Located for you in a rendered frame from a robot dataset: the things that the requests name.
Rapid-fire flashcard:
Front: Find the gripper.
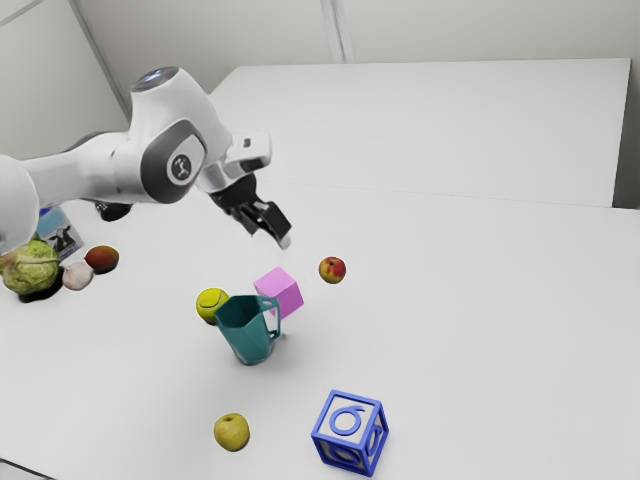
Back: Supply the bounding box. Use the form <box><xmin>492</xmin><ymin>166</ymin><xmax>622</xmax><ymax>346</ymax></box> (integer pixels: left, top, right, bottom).
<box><xmin>209</xmin><ymin>173</ymin><xmax>293</xmax><ymax>250</ymax></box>

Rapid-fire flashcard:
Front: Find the teal faceted mug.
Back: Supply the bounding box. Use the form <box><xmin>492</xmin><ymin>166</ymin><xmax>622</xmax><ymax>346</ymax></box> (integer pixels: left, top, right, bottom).
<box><xmin>214</xmin><ymin>294</ymin><xmax>283</xmax><ymax>367</ymax></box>

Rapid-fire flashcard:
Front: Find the pink cube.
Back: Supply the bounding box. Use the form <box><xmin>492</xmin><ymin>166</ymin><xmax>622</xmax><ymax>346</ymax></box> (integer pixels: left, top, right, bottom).
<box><xmin>252</xmin><ymin>265</ymin><xmax>305</xmax><ymax>322</ymax></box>

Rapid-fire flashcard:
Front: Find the red apple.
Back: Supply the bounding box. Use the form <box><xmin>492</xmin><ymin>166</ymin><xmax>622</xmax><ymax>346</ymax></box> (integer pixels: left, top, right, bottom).
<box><xmin>317</xmin><ymin>255</ymin><xmax>348</xmax><ymax>286</ymax></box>

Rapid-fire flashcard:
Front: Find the yellow tennis ball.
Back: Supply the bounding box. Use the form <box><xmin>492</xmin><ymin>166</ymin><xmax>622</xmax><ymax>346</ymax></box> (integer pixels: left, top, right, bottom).
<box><xmin>195</xmin><ymin>286</ymin><xmax>231</xmax><ymax>327</ymax></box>

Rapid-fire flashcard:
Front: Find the red-green mango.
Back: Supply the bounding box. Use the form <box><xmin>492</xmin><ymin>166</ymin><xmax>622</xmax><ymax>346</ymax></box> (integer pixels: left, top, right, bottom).
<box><xmin>83</xmin><ymin>244</ymin><xmax>121</xmax><ymax>275</ymax></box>

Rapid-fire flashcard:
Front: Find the white garlic bulb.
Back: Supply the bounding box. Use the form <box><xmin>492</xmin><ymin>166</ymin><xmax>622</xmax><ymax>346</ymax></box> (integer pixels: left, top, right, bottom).
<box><xmin>61</xmin><ymin>260</ymin><xmax>95</xmax><ymax>292</ymax></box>

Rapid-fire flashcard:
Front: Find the blue milk carton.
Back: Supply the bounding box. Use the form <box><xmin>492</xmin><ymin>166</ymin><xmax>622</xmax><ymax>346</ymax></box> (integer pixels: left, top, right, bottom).
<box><xmin>34</xmin><ymin>204</ymin><xmax>85</xmax><ymax>262</ymax></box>

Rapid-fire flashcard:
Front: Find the yellow-green apple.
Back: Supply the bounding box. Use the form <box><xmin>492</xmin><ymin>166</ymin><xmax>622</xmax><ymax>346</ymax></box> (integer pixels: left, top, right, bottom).
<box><xmin>213</xmin><ymin>412</ymin><xmax>251</xmax><ymax>453</ymax></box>

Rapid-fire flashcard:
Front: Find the blue letter block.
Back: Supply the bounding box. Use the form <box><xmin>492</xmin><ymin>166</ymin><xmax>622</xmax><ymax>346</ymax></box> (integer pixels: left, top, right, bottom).
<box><xmin>310</xmin><ymin>389</ymin><xmax>391</xmax><ymax>478</ymax></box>

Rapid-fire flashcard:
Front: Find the green cabbage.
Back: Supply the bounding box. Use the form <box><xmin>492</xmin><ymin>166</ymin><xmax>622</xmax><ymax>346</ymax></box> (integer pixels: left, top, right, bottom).
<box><xmin>1</xmin><ymin>239</ymin><xmax>62</xmax><ymax>296</ymax></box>

